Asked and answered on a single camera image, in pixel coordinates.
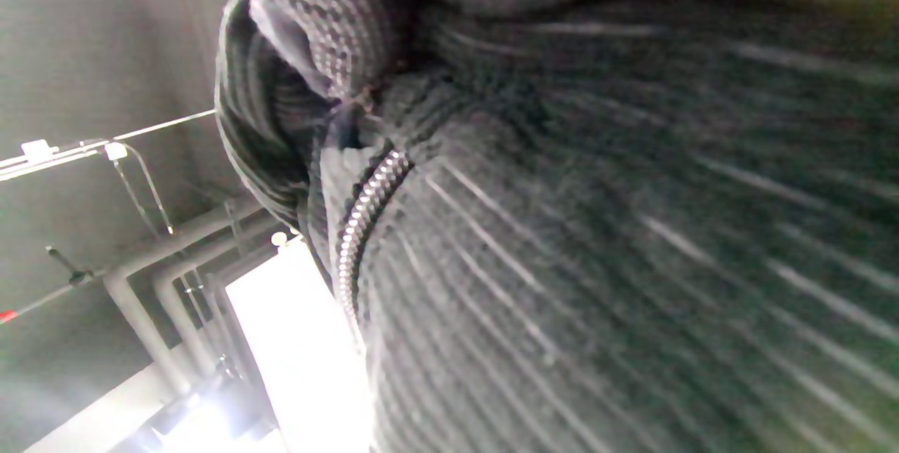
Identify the person's right hand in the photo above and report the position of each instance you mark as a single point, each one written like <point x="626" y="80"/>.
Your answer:
<point x="330" y="10"/>

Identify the long ceiling light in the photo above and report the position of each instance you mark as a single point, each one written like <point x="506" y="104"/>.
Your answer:
<point x="295" y="355"/>

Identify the grey ceiling pipes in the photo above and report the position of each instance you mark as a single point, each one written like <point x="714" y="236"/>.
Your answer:
<point x="133" y="312"/>

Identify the white ceiling rail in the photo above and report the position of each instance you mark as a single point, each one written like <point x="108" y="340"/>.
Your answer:
<point x="42" y="156"/>

